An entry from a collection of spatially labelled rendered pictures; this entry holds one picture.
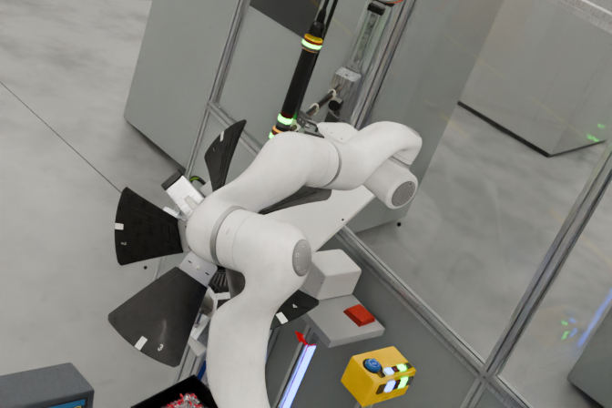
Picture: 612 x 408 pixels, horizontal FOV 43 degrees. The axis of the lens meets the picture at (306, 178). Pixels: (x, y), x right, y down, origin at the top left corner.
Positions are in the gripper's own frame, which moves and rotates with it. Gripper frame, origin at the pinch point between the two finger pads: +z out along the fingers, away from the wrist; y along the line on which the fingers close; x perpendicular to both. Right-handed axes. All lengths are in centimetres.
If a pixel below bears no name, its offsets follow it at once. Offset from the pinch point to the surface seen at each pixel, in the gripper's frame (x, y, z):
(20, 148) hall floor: -165, 46, 266
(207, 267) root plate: -54, -4, 15
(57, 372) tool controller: -42, -61, -22
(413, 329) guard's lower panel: -74, 70, -4
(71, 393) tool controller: -40, -62, -30
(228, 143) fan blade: -30, 9, 40
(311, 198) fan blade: -24.3, 11.3, 2.9
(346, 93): -12, 48, 41
